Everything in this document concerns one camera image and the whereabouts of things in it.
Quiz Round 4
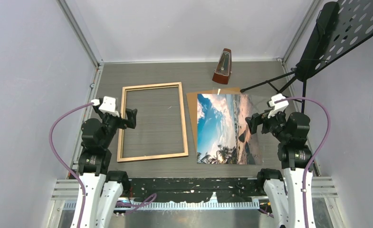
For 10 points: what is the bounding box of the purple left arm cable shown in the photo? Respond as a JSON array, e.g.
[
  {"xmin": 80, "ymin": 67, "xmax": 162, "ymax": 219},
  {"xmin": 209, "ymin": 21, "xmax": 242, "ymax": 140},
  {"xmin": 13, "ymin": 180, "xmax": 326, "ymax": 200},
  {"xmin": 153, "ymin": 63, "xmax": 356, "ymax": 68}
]
[{"xmin": 49, "ymin": 101, "xmax": 157, "ymax": 228}]

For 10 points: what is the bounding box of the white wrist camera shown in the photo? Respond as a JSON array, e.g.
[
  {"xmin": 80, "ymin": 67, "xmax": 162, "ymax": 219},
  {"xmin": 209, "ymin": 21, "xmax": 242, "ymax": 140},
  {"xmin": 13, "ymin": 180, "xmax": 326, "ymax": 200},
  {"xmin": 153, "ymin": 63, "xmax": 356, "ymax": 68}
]
[
  {"xmin": 91, "ymin": 96, "xmax": 121, "ymax": 117},
  {"xmin": 267, "ymin": 94, "xmax": 289, "ymax": 118}
]

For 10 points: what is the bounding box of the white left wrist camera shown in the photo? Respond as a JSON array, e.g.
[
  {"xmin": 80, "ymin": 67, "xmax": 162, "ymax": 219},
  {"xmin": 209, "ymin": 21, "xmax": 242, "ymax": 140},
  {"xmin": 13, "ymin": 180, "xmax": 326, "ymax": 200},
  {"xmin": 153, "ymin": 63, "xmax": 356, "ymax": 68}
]
[{"xmin": 91, "ymin": 96, "xmax": 121, "ymax": 117}]

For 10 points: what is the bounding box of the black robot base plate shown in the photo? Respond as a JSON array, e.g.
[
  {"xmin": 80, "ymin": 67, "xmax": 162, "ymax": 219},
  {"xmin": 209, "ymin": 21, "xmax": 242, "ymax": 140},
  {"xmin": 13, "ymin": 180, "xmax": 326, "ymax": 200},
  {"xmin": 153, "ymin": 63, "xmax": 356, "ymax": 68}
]
[{"xmin": 123, "ymin": 177, "xmax": 266, "ymax": 203}]

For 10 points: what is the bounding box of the brown cardboard backing board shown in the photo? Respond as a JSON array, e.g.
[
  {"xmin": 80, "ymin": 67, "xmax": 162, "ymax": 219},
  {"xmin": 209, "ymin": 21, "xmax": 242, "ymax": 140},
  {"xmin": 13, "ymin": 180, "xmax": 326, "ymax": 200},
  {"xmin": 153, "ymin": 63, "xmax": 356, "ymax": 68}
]
[{"xmin": 186, "ymin": 87, "xmax": 240, "ymax": 152}]

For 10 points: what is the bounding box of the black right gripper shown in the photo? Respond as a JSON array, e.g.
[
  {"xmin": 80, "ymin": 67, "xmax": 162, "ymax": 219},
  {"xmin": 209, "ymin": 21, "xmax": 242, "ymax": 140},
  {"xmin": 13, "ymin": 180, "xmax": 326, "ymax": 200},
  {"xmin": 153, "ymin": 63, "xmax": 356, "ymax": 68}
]
[{"xmin": 245, "ymin": 105, "xmax": 290, "ymax": 142}]

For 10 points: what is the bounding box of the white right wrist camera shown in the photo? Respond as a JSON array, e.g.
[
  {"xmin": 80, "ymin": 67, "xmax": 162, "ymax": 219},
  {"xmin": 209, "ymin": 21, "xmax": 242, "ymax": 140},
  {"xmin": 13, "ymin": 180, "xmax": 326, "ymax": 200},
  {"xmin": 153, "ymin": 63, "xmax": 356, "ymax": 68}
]
[{"xmin": 267, "ymin": 94, "xmax": 289, "ymax": 118}]

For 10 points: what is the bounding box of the black perforated music stand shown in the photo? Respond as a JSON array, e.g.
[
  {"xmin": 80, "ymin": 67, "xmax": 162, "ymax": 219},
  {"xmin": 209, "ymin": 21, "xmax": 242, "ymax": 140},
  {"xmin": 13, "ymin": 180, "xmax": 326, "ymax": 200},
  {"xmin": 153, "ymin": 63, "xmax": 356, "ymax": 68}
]
[{"xmin": 241, "ymin": 0, "xmax": 373, "ymax": 96}]

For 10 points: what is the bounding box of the clear acrylic sheet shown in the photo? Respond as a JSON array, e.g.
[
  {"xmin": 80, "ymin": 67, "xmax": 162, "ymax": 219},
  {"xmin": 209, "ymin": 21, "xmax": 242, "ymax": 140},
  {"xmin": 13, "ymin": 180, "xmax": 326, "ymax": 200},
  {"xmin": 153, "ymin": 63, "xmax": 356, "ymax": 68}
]
[{"xmin": 209, "ymin": 85, "xmax": 274, "ymax": 112}]

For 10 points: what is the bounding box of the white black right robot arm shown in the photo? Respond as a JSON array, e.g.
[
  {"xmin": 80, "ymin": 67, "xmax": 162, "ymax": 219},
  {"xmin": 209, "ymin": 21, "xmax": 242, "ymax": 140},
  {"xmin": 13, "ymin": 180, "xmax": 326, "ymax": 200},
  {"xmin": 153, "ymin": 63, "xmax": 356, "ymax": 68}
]
[{"xmin": 245, "ymin": 112, "xmax": 316, "ymax": 228}]

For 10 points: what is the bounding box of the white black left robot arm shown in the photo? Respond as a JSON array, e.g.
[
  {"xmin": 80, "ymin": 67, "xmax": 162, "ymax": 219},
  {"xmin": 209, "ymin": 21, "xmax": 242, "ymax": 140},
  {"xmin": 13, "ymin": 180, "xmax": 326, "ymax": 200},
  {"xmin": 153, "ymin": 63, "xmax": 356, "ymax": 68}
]
[{"xmin": 71, "ymin": 108, "xmax": 137, "ymax": 228}]

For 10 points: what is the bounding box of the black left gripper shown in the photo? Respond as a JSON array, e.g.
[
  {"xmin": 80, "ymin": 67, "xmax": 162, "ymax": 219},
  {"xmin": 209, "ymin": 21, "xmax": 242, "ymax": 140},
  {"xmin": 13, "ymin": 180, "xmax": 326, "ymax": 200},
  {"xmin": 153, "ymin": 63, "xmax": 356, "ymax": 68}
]
[{"xmin": 94, "ymin": 104, "xmax": 136, "ymax": 147}]

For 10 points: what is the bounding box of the aluminium extrusion rail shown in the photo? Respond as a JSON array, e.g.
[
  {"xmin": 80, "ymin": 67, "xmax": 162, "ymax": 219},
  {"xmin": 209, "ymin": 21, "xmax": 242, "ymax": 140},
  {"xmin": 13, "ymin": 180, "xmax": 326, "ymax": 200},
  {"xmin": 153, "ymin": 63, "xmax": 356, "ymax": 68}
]
[{"xmin": 52, "ymin": 177, "xmax": 338, "ymax": 210}]

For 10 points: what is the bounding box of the beach landscape photo print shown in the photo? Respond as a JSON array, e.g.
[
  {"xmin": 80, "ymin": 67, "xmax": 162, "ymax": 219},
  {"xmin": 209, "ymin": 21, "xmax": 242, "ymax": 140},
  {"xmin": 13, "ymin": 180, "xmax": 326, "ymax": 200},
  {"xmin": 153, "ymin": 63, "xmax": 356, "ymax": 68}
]
[{"xmin": 197, "ymin": 94, "xmax": 263, "ymax": 165}]

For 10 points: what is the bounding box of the brown wooden metronome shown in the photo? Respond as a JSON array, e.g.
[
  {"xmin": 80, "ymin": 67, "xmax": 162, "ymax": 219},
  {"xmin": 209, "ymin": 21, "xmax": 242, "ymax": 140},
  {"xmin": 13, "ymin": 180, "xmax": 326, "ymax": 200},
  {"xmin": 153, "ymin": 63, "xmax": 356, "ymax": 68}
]
[{"xmin": 212, "ymin": 48, "xmax": 232, "ymax": 85}]

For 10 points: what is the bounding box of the light wooden picture frame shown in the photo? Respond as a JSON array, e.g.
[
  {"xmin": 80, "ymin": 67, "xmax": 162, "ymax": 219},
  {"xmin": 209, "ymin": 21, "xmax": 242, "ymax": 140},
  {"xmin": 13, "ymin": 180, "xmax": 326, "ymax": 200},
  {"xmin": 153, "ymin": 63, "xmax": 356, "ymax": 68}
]
[{"xmin": 116, "ymin": 82, "xmax": 189, "ymax": 162}]

